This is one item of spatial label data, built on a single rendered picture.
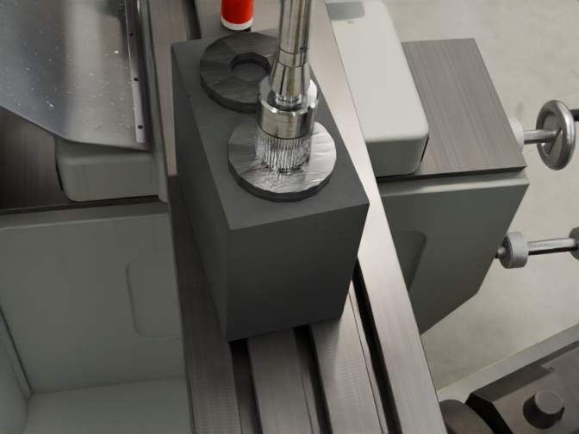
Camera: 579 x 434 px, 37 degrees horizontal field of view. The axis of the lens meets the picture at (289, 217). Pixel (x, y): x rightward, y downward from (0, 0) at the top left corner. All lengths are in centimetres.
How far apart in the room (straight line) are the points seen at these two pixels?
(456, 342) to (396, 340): 111
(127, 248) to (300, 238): 57
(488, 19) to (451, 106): 135
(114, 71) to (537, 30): 175
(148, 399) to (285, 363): 81
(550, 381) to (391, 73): 48
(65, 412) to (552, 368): 84
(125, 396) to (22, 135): 56
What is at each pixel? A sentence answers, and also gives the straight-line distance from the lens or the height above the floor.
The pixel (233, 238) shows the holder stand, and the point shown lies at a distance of 69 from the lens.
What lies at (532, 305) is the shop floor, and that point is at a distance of 207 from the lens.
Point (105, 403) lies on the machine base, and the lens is 162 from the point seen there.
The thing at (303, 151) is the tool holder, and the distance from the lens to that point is 69.
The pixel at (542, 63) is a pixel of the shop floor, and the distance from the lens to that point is 261.
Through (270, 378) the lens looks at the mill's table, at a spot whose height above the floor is 93.
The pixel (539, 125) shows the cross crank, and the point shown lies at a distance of 154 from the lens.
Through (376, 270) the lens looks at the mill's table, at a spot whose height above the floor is 93.
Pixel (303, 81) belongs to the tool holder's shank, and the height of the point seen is 122.
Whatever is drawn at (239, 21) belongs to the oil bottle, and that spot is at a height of 94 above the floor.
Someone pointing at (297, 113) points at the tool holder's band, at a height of 120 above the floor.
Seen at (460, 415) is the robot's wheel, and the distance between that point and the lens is 123.
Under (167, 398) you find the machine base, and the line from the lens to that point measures 162.
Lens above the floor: 167
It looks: 53 degrees down
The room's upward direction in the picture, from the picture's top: 7 degrees clockwise
